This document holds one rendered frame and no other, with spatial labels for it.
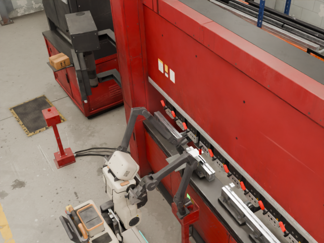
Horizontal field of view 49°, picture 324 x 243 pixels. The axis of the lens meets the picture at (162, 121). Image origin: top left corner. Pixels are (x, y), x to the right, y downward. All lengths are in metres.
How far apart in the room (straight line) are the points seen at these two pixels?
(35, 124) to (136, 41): 2.70
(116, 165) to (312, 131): 1.47
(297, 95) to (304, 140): 0.26
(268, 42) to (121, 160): 1.35
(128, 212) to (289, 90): 1.71
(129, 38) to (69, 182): 2.07
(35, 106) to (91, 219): 3.32
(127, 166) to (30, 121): 3.23
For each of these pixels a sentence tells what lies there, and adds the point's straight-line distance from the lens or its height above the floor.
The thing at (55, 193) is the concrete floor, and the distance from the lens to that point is 4.56.
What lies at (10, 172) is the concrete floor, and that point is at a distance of 5.04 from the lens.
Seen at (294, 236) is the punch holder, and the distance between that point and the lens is 2.53.
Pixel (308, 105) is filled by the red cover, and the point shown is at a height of 2.22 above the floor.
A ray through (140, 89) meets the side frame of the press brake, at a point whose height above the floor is 1.27.
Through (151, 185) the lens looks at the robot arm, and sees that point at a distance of 2.72.
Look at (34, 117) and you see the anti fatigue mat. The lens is 5.80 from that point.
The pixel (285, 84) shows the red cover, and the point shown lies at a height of 2.26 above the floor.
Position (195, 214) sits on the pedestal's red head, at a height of 0.76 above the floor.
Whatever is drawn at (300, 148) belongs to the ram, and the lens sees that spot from 2.10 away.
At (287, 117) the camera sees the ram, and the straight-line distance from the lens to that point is 2.08.
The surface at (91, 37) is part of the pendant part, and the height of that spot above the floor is 1.88.
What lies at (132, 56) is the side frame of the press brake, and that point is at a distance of 3.47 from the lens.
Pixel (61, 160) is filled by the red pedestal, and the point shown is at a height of 0.10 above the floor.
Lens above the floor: 3.30
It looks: 39 degrees down
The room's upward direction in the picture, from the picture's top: 3 degrees counter-clockwise
